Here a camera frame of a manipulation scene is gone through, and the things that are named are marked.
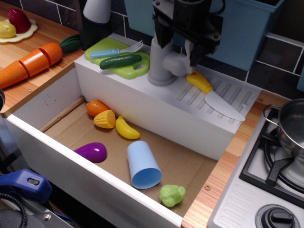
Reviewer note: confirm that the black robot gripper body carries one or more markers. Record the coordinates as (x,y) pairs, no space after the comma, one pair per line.
(191,19)

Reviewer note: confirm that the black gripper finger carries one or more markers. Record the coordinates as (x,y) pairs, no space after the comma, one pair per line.
(200,49)
(163,31)

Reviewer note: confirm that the grey toy faucet with lever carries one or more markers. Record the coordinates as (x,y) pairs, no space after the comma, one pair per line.
(166,64)

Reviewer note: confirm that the teal plastic bin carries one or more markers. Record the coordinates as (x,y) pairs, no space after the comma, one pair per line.
(245,24)

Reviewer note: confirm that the green toy cucumber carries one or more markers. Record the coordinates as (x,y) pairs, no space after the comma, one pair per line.
(120,61)

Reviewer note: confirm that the small orange toy carrot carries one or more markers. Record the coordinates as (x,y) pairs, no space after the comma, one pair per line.
(96,107)

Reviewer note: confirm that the yellow toy banana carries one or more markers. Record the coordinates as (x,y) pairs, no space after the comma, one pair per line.
(125,130)

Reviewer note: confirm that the yellow toy corn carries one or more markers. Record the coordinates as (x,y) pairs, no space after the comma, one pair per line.
(105,119)

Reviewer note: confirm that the steel cooking pot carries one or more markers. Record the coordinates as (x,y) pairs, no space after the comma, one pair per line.
(290,127)

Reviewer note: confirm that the light blue plastic cup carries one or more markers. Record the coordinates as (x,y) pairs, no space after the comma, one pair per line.
(144,169)

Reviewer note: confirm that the white toy sink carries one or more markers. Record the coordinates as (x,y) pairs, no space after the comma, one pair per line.
(176,117)

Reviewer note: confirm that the purple toy eggplant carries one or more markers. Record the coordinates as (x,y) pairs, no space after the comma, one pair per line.
(94,152)

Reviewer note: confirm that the red toy fruit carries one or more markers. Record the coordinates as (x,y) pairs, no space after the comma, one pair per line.
(20,20)

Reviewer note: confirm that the cream flower shaped plate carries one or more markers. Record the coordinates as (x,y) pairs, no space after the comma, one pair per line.
(19,37)

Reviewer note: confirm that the light green toy vegetable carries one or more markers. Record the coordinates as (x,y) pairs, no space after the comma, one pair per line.
(171,195)

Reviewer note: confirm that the yellow toy potato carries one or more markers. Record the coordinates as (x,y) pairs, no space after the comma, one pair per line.
(7,30)

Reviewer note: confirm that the grey toy stove top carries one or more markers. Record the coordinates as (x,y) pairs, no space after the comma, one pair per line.
(238,205)

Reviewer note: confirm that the large orange toy carrot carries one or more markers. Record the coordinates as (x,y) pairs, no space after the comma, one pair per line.
(38,61)

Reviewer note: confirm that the black stove grate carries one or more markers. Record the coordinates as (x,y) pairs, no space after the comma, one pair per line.
(273,174)

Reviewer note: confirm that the black stove knob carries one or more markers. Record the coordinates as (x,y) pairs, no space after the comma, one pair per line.
(275,216)

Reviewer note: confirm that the blue clamp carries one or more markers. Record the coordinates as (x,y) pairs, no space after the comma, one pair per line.
(26,184)

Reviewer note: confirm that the yellow handled toy knife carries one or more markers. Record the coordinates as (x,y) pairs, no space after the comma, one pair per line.
(212,98)

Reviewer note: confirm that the blue handled toy fork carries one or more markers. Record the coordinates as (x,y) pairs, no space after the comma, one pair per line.
(115,52)

